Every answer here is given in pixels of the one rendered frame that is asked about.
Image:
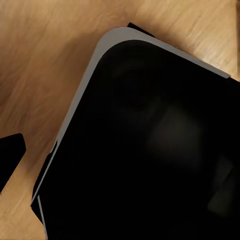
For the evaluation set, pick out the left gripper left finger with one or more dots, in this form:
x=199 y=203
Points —
x=12 y=149

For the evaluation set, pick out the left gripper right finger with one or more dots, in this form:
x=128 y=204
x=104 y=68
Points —
x=232 y=149

